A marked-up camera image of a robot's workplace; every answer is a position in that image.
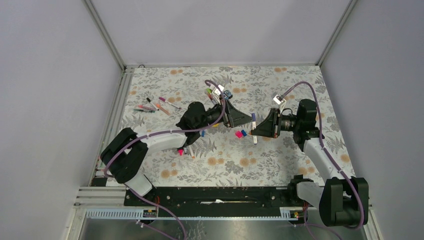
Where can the orange tip white pen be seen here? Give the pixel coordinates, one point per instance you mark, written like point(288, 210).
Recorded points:
point(191, 151)

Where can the floral table mat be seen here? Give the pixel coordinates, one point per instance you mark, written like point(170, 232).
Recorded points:
point(221, 158)

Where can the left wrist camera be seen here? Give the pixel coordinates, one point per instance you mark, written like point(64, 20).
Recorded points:
point(216, 91)

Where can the green cap pen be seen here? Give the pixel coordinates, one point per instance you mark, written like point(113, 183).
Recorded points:
point(209, 91)

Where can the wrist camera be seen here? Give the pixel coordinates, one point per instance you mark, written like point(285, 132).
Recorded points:
point(216, 91)
point(279, 100)

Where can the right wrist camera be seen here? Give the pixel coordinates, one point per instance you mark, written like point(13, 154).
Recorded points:
point(279, 100)

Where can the pink highlighter cap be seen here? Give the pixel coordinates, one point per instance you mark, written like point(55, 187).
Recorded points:
point(239, 134)

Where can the orange pen left group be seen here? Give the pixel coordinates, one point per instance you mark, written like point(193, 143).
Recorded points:
point(162, 109)

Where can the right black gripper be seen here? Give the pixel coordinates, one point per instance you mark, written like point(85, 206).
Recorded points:
point(270, 127)

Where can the black cap pen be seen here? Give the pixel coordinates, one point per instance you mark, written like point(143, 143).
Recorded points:
point(151, 103)

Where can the magenta cap pen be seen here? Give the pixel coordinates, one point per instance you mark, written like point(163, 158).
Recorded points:
point(169, 103)

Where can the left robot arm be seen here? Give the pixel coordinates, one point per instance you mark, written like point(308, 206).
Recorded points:
point(125, 154)

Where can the purple cap white pen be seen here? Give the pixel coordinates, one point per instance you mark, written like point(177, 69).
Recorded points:
point(253, 127)

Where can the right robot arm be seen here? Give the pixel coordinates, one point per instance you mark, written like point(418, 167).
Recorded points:
point(344, 200)

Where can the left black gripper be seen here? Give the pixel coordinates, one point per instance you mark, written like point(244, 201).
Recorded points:
point(233, 118)

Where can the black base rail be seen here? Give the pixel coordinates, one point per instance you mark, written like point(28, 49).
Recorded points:
point(216, 202)

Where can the pink pen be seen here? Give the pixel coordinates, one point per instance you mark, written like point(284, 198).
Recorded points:
point(146, 108)

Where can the dark green pen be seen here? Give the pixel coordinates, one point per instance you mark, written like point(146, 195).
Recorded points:
point(144, 110)

